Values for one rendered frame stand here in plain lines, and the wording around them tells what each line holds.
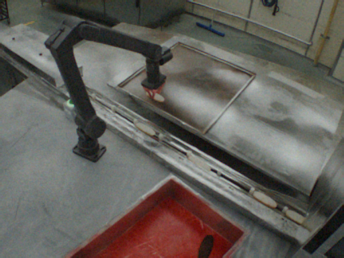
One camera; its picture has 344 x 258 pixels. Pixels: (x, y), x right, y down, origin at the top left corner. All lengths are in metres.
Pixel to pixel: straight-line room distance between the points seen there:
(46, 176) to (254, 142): 0.83
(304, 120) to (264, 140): 0.25
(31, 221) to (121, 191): 0.33
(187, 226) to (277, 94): 0.78
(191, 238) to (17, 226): 0.58
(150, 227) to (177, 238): 0.09
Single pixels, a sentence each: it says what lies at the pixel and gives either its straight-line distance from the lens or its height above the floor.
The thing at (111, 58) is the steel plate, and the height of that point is 0.82.
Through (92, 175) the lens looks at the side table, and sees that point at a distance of 1.06.
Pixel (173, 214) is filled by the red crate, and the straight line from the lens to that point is 0.95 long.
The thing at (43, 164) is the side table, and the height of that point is 0.82.
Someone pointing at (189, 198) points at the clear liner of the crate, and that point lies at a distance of 0.90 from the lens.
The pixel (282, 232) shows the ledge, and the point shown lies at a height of 0.85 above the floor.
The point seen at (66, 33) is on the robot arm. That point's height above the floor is 1.34.
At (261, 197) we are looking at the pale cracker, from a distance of 1.02.
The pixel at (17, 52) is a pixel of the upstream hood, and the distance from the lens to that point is 1.82.
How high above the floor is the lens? 1.63
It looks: 41 degrees down
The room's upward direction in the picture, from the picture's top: 7 degrees clockwise
